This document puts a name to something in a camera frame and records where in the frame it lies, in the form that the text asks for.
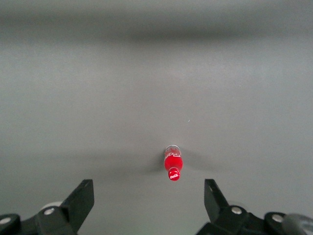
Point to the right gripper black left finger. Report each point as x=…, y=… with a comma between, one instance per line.
x=75, y=208

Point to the red cola bottle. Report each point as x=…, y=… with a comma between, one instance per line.
x=173, y=162

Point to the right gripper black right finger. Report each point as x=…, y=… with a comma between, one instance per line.
x=217, y=208

